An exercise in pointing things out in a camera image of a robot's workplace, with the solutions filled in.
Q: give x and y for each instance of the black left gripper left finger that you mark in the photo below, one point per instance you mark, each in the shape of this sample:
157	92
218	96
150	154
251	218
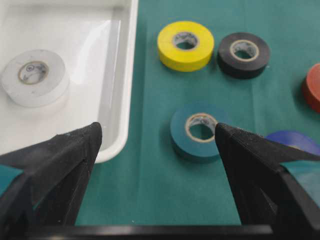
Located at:
47	181

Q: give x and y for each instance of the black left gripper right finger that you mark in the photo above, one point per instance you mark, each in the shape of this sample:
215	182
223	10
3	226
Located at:
265	192

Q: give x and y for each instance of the white tape roll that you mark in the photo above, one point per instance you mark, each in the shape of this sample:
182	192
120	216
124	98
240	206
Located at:
35	78

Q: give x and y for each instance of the yellow tape roll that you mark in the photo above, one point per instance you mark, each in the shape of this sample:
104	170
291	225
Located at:
185	46

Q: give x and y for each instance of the blue tape roll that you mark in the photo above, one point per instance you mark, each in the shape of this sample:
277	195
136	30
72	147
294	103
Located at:
295	139

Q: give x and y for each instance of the teal tape roll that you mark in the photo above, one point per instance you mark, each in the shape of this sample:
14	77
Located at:
196	114

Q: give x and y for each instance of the red tape roll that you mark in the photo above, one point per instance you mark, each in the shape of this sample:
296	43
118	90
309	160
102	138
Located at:
311	88

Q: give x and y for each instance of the black tape roll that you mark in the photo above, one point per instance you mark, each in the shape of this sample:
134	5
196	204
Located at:
243	55

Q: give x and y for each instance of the white plastic case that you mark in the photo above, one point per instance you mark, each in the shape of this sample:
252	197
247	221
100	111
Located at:
96	40

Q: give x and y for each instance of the green table cloth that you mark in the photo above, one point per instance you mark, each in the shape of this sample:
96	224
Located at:
147	182

